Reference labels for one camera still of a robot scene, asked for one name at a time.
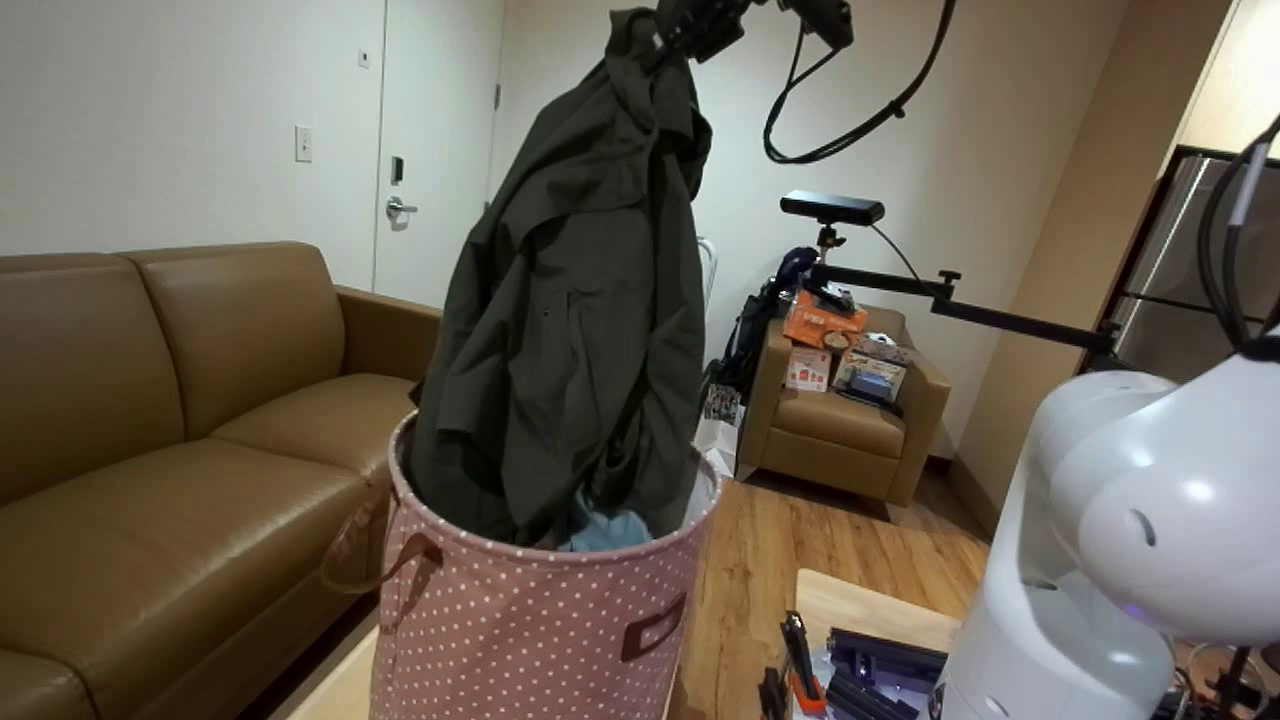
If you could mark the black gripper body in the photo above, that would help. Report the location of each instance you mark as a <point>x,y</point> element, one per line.
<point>706,27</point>

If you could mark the dark green cloth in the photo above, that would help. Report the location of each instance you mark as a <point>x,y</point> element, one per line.
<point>573,295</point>

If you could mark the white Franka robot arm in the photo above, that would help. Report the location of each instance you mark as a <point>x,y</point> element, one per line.
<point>1134,532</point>

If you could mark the light blue cloth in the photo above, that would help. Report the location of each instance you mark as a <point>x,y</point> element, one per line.
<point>605,532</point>

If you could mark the pink polka dot laundry basket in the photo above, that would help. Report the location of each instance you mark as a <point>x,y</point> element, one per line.
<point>534,625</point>

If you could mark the black backpack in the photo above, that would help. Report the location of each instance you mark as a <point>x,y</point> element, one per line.
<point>766,313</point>

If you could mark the white door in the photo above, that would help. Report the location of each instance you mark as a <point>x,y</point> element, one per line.
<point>433,145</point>

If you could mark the orange packet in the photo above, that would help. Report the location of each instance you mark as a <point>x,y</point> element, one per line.
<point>827,322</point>

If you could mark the small white red box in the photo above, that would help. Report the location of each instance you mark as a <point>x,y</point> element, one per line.
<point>806,370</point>

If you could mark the dark printed box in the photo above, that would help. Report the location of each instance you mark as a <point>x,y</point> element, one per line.
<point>868,377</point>

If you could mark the white plastic bag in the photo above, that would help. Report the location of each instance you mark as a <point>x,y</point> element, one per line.
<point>722,433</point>

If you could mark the brown leather armchair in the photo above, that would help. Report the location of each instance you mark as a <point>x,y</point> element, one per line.
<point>841,433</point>

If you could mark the black orange clamp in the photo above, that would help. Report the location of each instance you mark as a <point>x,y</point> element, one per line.
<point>801,660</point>

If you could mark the dark purple box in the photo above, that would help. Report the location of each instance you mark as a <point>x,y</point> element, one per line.
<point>885,672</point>

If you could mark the brown leather sofa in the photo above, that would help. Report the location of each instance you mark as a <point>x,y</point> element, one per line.
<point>174,440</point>

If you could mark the black stereo camera bar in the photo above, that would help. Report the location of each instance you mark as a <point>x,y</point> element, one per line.
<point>830,206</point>

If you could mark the white wall light switch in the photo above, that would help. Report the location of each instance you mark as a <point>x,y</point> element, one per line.
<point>300,145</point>

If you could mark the black metal frame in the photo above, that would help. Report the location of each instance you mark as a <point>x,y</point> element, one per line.
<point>1174,255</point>

